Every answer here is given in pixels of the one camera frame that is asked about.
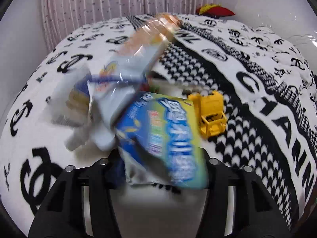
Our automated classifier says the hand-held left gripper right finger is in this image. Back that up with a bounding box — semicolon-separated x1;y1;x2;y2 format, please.
196;157;291;238

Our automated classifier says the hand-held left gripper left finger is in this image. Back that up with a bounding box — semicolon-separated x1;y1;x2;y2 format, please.
28;151;125;238

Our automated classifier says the blue green snack bag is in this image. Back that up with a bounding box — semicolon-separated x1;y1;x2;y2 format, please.
115;91;209;189

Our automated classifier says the black white printed blanket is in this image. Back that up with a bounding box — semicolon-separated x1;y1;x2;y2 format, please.
0;13;317;235

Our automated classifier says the yellow toy truck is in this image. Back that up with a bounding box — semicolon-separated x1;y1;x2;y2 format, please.
187;90;227;138

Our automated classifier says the white paper box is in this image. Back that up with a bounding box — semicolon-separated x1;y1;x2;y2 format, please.
51;62;117;152

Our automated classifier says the white blue striped box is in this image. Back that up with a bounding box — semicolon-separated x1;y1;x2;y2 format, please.
90;57;155;128

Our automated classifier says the black white printed quilt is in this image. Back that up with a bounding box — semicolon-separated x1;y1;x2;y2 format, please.
245;21;317;85

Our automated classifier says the orange clear plastic bag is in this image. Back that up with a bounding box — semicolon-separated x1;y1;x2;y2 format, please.
91;13;179;83

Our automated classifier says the red yellow cushion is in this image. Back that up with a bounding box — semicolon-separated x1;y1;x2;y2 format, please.
196;3;236;17

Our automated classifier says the white glossy headboard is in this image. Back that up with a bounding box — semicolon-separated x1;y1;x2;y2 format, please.
256;11;317;46

